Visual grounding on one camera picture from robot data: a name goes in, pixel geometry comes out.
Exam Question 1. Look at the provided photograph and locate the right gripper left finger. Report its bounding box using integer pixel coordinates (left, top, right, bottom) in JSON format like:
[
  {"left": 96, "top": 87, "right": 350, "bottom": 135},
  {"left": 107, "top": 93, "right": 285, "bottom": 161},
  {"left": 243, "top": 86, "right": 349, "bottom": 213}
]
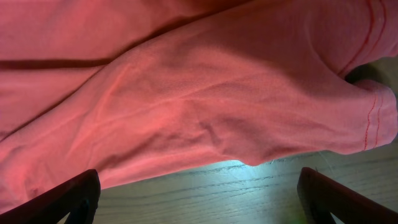
[{"left": 1, "top": 169, "right": 101, "bottom": 224}]

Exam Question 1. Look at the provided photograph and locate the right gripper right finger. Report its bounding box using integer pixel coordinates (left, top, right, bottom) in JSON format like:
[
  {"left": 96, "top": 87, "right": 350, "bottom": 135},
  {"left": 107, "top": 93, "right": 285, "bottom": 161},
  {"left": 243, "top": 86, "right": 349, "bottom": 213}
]
[{"left": 297, "top": 167, "right": 397, "bottom": 224}]

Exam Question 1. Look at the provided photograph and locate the red-orange t-shirt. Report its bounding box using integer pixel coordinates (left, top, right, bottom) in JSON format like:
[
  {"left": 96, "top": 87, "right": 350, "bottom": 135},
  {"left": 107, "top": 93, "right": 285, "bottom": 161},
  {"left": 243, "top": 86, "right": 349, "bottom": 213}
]
[{"left": 1, "top": 0, "right": 397, "bottom": 212}]

